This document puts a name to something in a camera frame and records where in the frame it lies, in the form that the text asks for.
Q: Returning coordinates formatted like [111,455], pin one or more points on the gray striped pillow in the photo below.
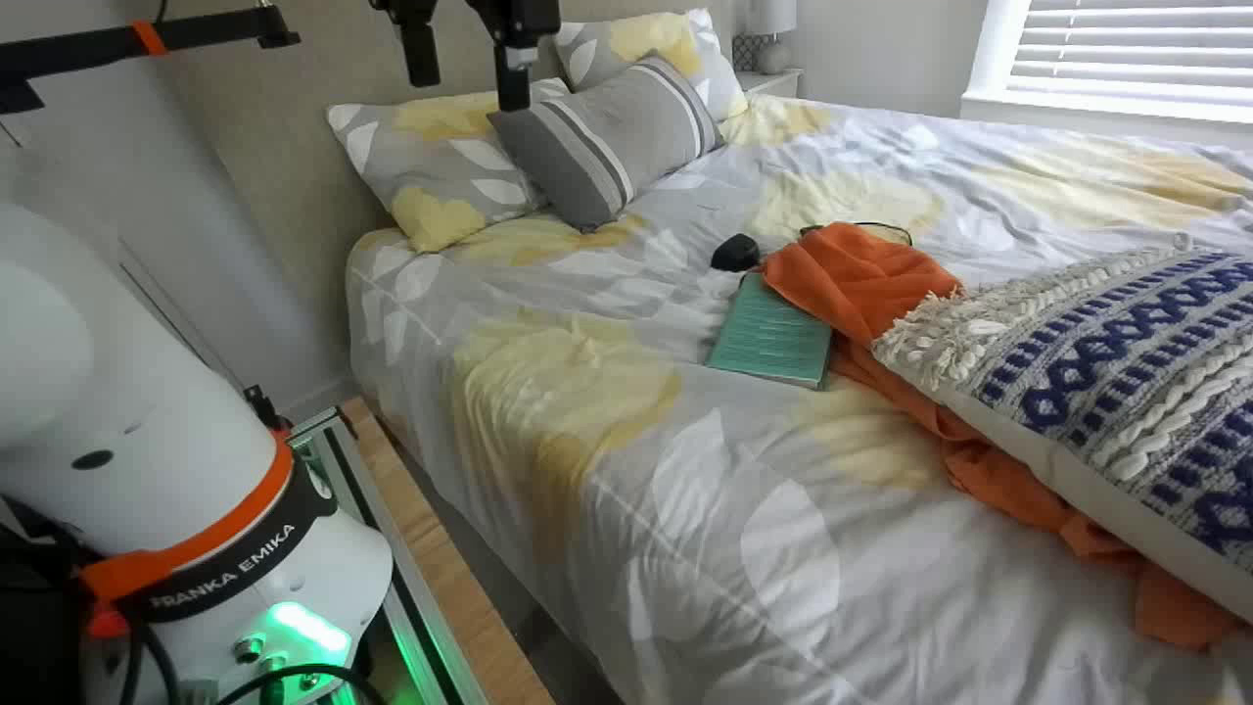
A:
[607,144]

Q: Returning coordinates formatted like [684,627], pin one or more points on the small black device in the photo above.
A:
[739,251]

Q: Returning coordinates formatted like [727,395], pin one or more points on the wooden base board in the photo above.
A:
[435,563]

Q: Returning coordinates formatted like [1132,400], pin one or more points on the white window blinds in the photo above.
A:
[1138,45]

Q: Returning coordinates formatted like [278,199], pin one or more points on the gray nightstand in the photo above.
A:
[775,83]

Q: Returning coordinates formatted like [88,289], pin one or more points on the gray yellow floral duvet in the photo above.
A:
[679,523]

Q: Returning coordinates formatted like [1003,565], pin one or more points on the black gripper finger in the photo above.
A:
[415,42]
[513,52]

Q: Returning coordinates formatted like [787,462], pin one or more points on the blue white patterned pillow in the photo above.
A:
[1123,377]

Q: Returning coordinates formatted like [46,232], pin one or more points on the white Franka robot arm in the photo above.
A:
[129,416]

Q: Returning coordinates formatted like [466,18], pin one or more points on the white bedside lamp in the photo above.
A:
[766,32]

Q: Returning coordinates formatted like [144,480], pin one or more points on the orange cloth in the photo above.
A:
[864,280]

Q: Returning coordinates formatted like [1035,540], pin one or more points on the green book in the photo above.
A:
[770,343]

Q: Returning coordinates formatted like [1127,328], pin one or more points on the white window frame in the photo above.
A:
[986,59]

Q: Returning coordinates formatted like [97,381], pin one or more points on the black camera boom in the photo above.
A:
[79,45]

